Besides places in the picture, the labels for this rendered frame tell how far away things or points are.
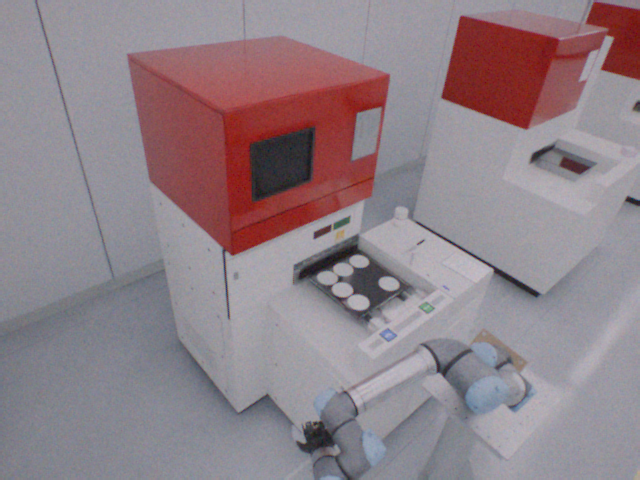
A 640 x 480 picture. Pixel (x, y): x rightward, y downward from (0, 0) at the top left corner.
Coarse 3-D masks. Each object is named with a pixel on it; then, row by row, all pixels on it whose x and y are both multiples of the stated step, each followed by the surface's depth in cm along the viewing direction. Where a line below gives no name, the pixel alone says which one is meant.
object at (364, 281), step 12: (360, 252) 238; (336, 264) 229; (348, 264) 229; (372, 264) 231; (312, 276) 220; (348, 276) 222; (360, 276) 223; (372, 276) 223; (384, 276) 224; (324, 288) 214; (360, 288) 215; (372, 288) 216; (372, 300) 209; (360, 312) 203
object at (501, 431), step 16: (528, 368) 194; (432, 384) 184; (448, 384) 184; (544, 384) 188; (448, 400) 178; (544, 400) 182; (464, 416) 173; (480, 416) 173; (496, 416) 174; (512, 416) 174; (528, 416) 175; (544, 416) 176; (480, 432) 168; (496, 432) 168; (512, 432) 169; (528, 432) 169; (496, 448) 163; (512, 448) 164
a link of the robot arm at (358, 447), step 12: (336, 432) 110; (348, 432) 109; (360, 432) 110; (372, 432) 109; (348, 444) 108; (360, 444) 107; (372, 444) 106; (336, 456) 109; (348, 456) 106; (360, 456) 105; (372, 456) 105; (348, 468) 105; (360, 468) 105
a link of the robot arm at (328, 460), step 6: (324, 456) 113; (330, 456) 113; (318, 462) 111; (324, 462) 110; (330, 462) 108; (336, 462) 107; (318, 468) 110; (324, 468) 108; (330, 468) 107; (336, 468) 106; (318, 474) 108; (324, 474) 106; (330, 474) 106; (336, 474) 105; (342, 474) 105
